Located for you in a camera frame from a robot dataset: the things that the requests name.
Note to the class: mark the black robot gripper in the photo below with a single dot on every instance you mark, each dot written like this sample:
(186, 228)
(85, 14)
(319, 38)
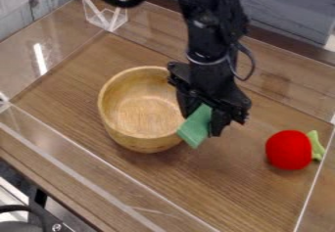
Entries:
(208, 84)

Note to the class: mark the green rectangular block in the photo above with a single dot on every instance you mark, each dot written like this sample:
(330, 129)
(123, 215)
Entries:
(194, 131)

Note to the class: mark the light wooden bowl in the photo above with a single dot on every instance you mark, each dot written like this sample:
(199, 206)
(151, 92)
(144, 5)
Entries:
(139, 110)

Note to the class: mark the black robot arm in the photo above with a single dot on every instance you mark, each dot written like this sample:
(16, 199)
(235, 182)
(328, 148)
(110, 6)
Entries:
(216, 25)

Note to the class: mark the red plush tomato toy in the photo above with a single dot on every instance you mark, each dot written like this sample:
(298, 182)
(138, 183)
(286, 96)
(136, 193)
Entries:
(292, 149)

